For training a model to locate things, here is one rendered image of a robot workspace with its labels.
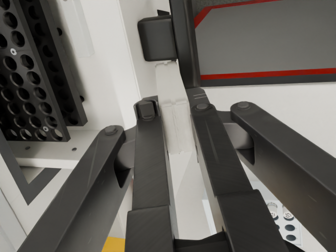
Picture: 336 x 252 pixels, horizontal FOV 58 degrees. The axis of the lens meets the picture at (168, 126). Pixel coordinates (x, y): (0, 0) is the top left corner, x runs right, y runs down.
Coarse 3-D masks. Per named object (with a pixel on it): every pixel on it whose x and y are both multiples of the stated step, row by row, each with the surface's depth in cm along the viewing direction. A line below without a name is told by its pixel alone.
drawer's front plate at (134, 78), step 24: (96, 0) 18; (120, 0) 18; (144, 0) 21; (168, 0) 26; (120, 24) 18; (120, 48) 19; (120, 72) 20; (144, 72) 21; (120, 96) 21; (144, 96) 21
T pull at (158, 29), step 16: (176, 0) 18; (160, 16) 19; (176, 16) 18; (192, 16) 19; (144, 32) 20; (160, 32) 19; (176, 32) 19; (192, 32) 19; (144, 48) 20; (160, 48) 20; (176, 48) 20; (192, 48) 19; (192, 64) 20; (192, 80) 20
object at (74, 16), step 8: (64, 0) 27; (72, 0) 27; (64, 8) 27; (72, 8) 27; (80, 8) 28; (72, 16) 27; (80, 16) 28; (72, 24) 28; (80, 24) 28; (72, 32) 28; (80, 32) 28; (88, 32) 29; (72, 40) 29; (80, 40) 28; (88, 40) 29; (80, 48) 29; (88, 48) 29; (80, 56) 29; (88, 56) 29
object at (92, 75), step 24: (48, 0) 29; (96, 24) 28; (72, 48) 31; (96, 48) 30; (72, 72) 32; (96, 72) 31; (96, 96) 33; (96, 120) 34; (120, 120) 34; (24, 144) 35; (48, 144) 34; (72, 144) 33; (72, 168) 31
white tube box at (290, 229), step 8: (256, 184) 41; (264, 192) 40; (264, 200) 38; (272, 200) 38; (208, 208) 42; (280, 208) 39; (208, 216) 43; (280, 216) 39; (208, 224) 44; (280, 224) 40; (288, 224) 41; (296, 224) 39; (280, 232) 41; (288, 232) 40; (296, 232) 40; (288, 240) 41; (296, 240) 41
